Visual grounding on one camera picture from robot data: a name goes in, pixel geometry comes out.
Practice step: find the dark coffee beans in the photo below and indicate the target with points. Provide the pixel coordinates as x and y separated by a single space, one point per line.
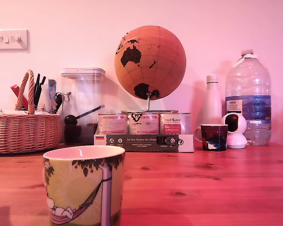
85 134

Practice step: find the black coffee scoop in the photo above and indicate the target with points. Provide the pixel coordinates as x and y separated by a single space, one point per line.
71 120

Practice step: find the silver can black scribble logo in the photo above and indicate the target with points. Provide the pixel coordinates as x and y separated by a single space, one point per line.
143 126

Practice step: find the black white cardboard tray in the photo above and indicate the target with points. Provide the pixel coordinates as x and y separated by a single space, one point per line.
141 142

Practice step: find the silver can pink label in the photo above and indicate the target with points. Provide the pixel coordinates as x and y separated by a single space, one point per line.
112 124

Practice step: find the cork globe on metal stand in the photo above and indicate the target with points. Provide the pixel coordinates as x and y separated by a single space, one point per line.
155 61

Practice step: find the clear plastic storage container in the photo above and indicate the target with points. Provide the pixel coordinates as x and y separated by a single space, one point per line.
82 94

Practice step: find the white insulated bottle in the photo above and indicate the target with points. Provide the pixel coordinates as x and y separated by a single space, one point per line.
211 103

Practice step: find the small dark painted mug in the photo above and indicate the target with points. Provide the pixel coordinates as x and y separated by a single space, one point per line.
214 137

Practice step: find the blue white packet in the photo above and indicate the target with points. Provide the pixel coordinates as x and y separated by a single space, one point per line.
52 90

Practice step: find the yellow hammock print mug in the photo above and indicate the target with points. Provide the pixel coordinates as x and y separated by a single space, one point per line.
70 188

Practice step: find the black pen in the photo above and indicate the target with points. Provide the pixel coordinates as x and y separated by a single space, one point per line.
40 87
37 87

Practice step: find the large clear water bottle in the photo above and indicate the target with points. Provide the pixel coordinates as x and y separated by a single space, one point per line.
248 80

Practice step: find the white papers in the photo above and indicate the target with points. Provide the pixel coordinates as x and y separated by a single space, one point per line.
19 112

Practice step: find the red packet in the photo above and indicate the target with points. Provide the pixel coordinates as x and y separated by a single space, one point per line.
16 90

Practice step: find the small white round camera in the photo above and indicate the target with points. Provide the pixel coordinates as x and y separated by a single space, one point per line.
237 139

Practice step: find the white light switch plate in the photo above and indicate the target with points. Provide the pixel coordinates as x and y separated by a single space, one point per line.
10 40

